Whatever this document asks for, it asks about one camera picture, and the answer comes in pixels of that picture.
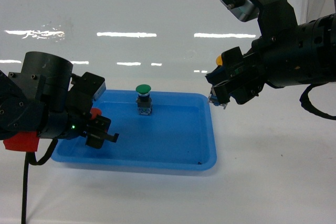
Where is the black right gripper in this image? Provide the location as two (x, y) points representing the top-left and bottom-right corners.
(205, 37), (302, 104)

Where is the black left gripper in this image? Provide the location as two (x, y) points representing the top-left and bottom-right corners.
(38, 91), (119, 149)

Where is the yellow mushroom push button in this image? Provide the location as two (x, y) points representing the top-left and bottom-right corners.
(208, 55), (228, 110)

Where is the red mushroom push button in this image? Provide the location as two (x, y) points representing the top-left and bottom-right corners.
(90, 108), (102, 120)

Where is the green mushroom push button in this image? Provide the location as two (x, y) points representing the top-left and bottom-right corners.
(135, 84), (152, 115)

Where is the blue plastic tray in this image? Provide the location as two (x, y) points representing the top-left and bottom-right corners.
(52, 90), (217, 171)

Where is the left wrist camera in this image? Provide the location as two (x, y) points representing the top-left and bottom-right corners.
(66, 72), (106, 115)

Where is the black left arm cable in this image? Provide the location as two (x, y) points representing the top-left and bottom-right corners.
(20, 138), (59, 224)

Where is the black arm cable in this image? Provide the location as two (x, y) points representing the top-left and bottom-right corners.
(299, 83), (336, 121)
(20, 138), (59, 224)

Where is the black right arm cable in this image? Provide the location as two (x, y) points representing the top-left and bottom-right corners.
(299, 83), (336, 121)

